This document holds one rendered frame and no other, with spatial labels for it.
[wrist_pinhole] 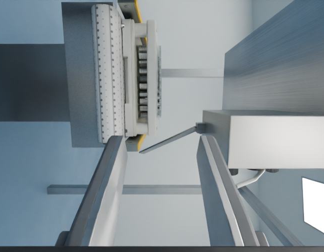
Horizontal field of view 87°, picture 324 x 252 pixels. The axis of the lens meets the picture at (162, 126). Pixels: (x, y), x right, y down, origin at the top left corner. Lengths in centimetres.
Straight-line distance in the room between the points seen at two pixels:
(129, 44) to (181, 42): 366
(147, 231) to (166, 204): 64
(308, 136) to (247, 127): 12
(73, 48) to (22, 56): 21
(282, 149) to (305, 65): 22
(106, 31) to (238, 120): 29
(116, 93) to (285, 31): 47
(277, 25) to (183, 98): 307
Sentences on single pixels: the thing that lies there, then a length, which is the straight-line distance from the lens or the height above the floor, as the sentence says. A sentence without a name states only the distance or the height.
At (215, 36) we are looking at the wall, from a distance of 424.
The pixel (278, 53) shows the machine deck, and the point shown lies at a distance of 62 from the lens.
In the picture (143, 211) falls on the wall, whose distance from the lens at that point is 382.
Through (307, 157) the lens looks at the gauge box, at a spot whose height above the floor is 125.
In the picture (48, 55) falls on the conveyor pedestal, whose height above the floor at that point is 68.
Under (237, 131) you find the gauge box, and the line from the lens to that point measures 35.
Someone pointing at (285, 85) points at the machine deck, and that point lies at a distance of 57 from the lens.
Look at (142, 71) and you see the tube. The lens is 42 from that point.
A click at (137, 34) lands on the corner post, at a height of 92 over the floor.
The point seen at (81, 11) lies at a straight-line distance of 42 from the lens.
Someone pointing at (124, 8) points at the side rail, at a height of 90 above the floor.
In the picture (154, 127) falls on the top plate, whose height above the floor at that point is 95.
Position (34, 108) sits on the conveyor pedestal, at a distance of 57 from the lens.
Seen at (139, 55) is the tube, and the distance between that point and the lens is 43.
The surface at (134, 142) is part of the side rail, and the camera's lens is 36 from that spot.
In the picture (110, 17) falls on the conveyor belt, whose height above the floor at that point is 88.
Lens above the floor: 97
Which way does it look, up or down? level
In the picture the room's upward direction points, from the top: 90 degrees clockwise
